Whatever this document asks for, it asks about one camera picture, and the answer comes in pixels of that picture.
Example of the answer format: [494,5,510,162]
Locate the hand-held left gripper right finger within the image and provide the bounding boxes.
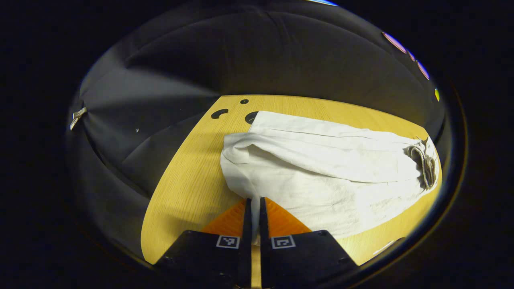
[259,196,359,289]

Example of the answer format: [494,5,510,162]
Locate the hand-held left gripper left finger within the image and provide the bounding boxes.
[155,197,254,289]

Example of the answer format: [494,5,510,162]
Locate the white jeans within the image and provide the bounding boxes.
[220,110,441,246]

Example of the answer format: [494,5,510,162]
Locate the silver clip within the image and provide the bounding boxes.
[69,107,88,131]

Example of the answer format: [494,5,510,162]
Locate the black backdrop cloth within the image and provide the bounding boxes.
[65,0,447,259]

